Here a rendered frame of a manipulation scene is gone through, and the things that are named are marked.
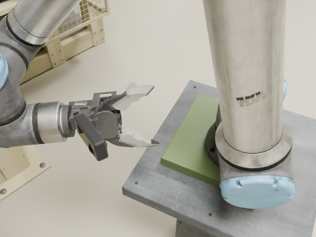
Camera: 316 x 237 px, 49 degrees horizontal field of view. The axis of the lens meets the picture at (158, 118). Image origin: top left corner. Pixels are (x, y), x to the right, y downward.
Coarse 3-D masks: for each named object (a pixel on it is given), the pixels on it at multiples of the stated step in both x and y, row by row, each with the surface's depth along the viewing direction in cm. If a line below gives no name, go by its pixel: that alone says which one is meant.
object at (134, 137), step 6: (120, 132) 78; (126, 132) 76; (132, 132) 77; (138, 132) 81; (120, 138) 76; (126, 138) 77; (132, 138) 77; (138, 138) 77; (144, 138) 78; (132, 144) 78; (138, 144) 78; (144, 144) 78; (150, 144) 78; (156, 144) 79
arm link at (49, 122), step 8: (40, 104) 74; (48, 104) 74; (56, 104) 74; (64, 104) 78; (40, 112) 72; (48, 112) 72; (56, 112) 72; (40, 120) 72; (48, 120) 72; (56, 120) 72; (40, 128) 72; (48, 128) 72; (56, 128) 72; (40, 136) 73; (48, 136) 73; (56, 136) 73; (64, 136) 76
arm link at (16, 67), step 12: (0, 48) 68; (0, 60) 64; (12, 60) 68; (0, 72) 63; (12, 72) 67; (24, 72) 72; (0, 84) 63; (12, 84) 66; (0, 96) 65; (12, 96) 67; (0, 108) 66; (12, 108) 68; (24, 108) 72; (0, 120) 68; (12, 120) 70
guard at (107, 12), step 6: (108, 0) 205; (78, 6) 193; (96, 6) 202; (108, 6) 207; (78, 12) 195; (90, 12) 201; (108, 12) 210; (96, 18) 206; (84, 24) 202; (72, 30) 198; (54, 36) 192; (60, 36) 194; (48, 42) 191
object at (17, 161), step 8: (0, 152) 154; (8, 152) 158; (16, 152) 161; (24, 152) 165; (0, 160) 157; (8, 160) 160; (16, 160) 164; (24, 160) 168; (0, 168) 160; (8, 168) 163; (16, 168) 167; (24, 168) 171; (8, 176) 166
